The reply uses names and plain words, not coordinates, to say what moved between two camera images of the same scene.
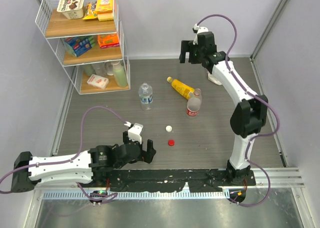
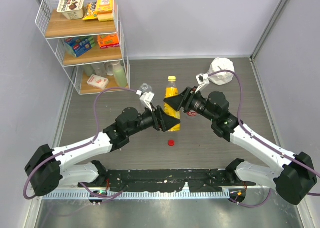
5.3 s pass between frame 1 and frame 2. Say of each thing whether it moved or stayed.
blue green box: stayed
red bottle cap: stayed
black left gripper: moved
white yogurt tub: stayed
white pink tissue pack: stayed
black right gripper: moved
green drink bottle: stayed
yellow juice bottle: moved
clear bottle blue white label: stayed
